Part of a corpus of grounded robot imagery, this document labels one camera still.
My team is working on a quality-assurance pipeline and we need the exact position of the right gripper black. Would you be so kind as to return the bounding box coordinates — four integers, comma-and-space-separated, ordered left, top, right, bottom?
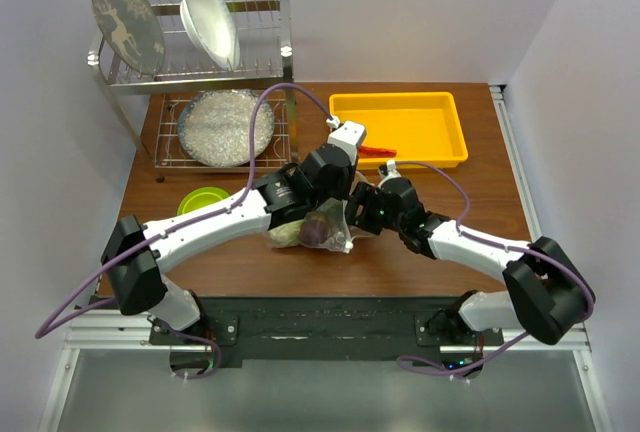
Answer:
331, 182, 404, 236

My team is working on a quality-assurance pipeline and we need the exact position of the fake watermelon slice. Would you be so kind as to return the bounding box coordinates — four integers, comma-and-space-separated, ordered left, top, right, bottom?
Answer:
358, 146, 397, 158

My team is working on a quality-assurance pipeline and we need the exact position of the clear zip top bag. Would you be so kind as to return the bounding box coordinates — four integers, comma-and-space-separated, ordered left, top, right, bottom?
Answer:
263, 199, 371, 254

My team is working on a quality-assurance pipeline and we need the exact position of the fake purple plum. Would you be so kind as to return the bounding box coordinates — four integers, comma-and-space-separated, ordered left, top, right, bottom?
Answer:
299, 217, 331, 247

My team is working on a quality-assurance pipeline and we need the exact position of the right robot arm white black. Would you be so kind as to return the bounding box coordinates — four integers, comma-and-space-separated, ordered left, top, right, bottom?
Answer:
345, 177, 595, 345

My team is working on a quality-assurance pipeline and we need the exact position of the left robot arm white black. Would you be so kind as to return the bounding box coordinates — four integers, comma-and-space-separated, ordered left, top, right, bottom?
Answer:
102, 143, 358, 344

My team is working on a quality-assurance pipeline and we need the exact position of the yellow plastic tray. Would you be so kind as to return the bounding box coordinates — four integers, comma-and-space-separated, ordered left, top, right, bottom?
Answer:
329, 92, 469, 168

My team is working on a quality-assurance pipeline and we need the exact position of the speckled glass plate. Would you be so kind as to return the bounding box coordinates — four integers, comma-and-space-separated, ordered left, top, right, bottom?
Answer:
177, 90, 275, 168

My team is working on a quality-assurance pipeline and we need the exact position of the green plastic bowl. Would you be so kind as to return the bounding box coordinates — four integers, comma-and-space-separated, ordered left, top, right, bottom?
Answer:
177, 186, 230, 215

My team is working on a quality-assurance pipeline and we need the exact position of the metal dish rack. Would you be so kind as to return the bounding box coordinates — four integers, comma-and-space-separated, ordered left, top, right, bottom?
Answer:
87, 0, 294, 181

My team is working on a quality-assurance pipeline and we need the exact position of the white deep plate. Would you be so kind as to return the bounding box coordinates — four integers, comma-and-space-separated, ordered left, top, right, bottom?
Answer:
179, 0, 241, 71

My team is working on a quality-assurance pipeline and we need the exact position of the grey deer pattern plate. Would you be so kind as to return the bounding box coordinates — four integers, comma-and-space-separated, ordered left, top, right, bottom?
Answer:
90, 0, 165, 76

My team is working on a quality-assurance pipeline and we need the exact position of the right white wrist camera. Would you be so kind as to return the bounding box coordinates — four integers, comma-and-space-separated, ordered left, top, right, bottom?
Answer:
378, 160, 411, 192

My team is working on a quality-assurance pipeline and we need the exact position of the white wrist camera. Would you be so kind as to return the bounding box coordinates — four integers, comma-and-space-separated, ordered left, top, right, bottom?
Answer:
378, 160, 411, 192
327, 121, 367, 165

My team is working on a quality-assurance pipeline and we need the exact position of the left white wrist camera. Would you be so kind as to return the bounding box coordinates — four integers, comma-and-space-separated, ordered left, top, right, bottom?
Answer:
327, 121, 367, 165

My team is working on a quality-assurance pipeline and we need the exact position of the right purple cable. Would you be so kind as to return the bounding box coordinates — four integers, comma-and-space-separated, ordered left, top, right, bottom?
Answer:
396, 160, 596, 378

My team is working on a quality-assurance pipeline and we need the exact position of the purple cable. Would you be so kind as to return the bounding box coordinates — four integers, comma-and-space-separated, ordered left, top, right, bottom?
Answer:
34, 82, 339, 341
396, 160, 596, 378

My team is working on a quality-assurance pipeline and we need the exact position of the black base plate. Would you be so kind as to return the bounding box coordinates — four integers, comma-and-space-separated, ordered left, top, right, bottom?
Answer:
149, 294, 504, 369

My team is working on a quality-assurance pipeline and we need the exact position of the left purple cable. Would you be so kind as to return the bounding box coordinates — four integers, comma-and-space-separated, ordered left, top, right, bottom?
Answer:
34, 82, 339, 341

